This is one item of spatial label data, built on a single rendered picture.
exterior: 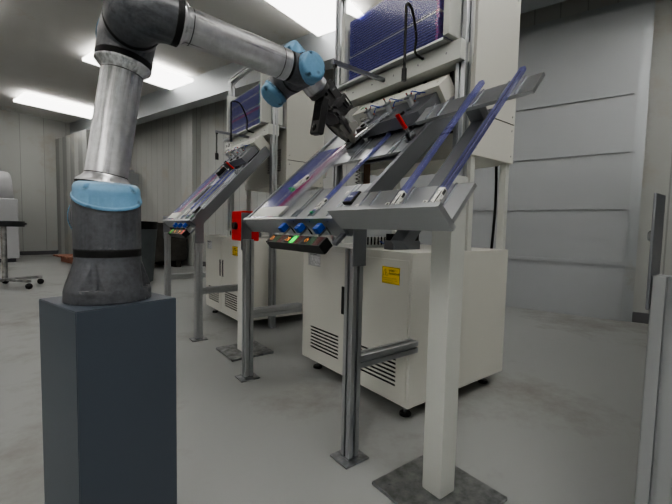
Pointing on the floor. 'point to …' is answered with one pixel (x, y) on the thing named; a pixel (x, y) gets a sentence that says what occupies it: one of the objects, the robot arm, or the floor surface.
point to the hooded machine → (9, 215)
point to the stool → (6, 255)
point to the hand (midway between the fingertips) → (350, 141)
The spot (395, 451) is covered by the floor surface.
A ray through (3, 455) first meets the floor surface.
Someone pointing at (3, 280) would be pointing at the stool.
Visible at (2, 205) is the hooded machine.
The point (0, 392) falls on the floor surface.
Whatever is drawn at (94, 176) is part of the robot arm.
